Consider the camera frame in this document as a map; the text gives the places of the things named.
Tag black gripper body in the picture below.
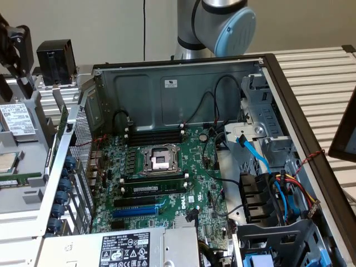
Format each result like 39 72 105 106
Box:
0 13 35 81

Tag silver hard disk white label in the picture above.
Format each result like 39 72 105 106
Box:
0 103 38 141

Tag black CPU cooler block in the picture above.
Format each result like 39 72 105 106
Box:
36 38 78 89

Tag silver CPU chip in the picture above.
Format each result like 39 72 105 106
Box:
0 152 22 174

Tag green loose RAM stick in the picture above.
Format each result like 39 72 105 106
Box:
0 172 45 187

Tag grey parts rack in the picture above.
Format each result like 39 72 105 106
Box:
0 63 82 240

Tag open grey PC case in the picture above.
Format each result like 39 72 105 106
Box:
34 52 356 267

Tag silver CPU socket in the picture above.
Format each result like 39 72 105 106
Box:
139 144 183 177

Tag long black expansion slot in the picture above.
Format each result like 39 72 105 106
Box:
113 195 157 209

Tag blue expansion slot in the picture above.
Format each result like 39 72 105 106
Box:
112 205 160 220

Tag green Dell motherboard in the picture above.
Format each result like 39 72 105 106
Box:
90 126 237 267

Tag grey power supply with label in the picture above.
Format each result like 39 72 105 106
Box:
36 226 201 267

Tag silver chipset heatsink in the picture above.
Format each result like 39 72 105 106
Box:
173 215 196 229

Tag grey metal disk bay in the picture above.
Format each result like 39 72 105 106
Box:
239 73 293 158

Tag grey blue drive cage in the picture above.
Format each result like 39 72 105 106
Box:
235 219 347 267

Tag dark framed monitor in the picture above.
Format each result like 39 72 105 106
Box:
328 85 356 164

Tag short red black twisted wire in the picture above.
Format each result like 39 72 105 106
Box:
74 133 108 179

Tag black looped wire with plug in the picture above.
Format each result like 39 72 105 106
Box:
112 109 132 132

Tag thin black hanging cable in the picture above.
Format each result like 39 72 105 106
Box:
142 0 147 61

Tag black wire short arch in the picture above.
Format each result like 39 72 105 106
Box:
184 91 215 125

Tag black wire tall arch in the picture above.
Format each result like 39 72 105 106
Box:
213 74 242 123

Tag black wire across motherboard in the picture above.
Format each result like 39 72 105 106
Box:
202 135 241 185

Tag blue SATA wire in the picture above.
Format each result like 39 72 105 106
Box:
235 133 273 175

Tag coloured power wire bundle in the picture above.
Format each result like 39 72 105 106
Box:
274 171 321 221

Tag long red black twisted wire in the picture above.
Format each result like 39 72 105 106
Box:
294 149 326 176

